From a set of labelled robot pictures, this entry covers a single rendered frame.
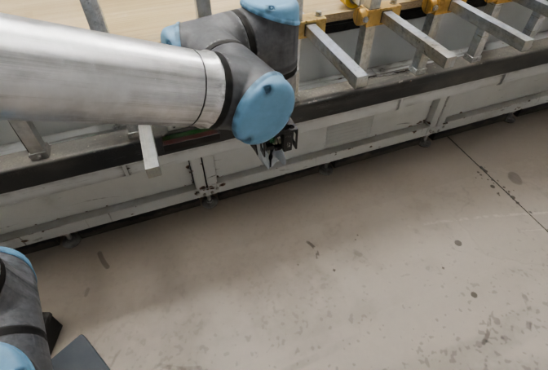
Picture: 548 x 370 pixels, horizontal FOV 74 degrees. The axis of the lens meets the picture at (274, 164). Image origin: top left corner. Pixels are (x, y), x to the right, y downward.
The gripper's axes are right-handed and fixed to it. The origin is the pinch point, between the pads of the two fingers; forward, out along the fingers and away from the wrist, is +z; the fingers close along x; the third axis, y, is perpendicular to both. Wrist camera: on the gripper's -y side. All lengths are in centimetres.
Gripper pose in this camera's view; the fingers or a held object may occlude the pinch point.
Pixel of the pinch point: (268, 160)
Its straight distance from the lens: 82.1
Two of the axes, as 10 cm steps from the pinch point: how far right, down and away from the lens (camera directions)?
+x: 9.4, -2.5, 2.4
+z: 0.0, 7.0, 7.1
